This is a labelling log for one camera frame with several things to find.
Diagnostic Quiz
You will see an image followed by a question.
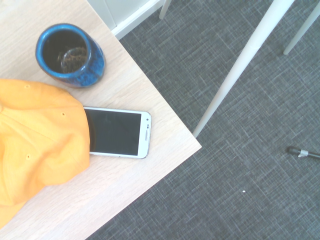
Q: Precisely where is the orange baseball cap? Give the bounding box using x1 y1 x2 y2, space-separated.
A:
0 78 91 230

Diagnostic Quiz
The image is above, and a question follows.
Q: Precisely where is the black taped cable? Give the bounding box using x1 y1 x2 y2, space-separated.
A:
286 146 320 160

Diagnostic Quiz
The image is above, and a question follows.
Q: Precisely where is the white smartphone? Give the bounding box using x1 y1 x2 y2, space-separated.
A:
83 106 153 159

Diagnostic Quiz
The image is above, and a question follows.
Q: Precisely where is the blue ceramic cup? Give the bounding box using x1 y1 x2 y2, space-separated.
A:
35 23 106 89

